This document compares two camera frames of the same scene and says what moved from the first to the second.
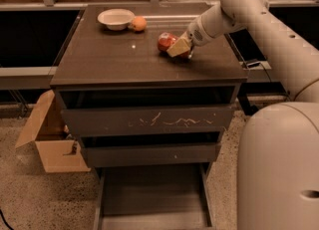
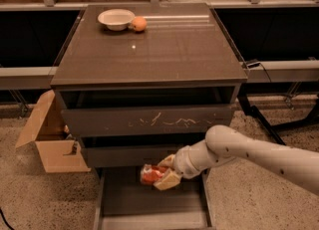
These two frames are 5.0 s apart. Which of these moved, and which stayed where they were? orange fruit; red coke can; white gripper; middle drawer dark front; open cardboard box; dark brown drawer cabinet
Moved: red coke can; white gripper
Stayed: middle drawer dark front; dark brown drawer cabinet; open cardboard box; orange fruit
